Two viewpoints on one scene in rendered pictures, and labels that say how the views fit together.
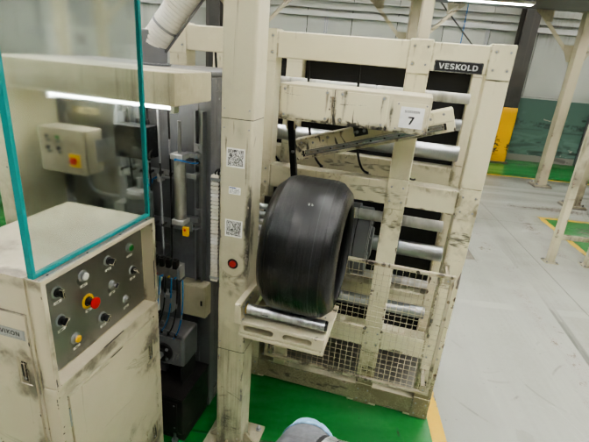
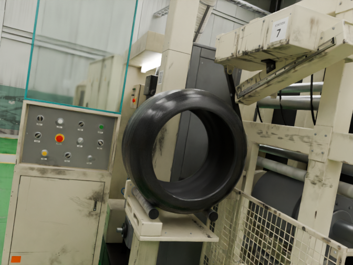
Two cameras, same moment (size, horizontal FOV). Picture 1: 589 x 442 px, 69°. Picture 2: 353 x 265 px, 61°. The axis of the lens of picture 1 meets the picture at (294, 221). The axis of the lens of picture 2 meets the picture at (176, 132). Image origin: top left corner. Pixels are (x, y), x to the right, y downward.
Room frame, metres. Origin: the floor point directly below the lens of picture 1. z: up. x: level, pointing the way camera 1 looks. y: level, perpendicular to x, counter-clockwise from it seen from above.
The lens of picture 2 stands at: (0.78, -1.20, 1.31)
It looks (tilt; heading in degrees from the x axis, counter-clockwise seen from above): 3 degrees down; 56
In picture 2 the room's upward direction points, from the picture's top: 9 degrees clockwise
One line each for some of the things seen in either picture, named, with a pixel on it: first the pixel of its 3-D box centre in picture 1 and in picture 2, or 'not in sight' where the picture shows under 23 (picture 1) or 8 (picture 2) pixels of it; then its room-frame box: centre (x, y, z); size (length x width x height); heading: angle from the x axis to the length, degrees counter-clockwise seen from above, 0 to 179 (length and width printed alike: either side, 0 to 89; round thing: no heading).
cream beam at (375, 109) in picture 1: (356, 106); (268, 45); (1.87, -0.22, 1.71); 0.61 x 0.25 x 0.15; 76
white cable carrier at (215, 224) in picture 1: (217, 228); not in sight; (1.65, 0.32, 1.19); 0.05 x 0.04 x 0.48; 166
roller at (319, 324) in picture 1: (285, 317); (144, 201); (1.48, 0.00, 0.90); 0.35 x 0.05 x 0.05; 76
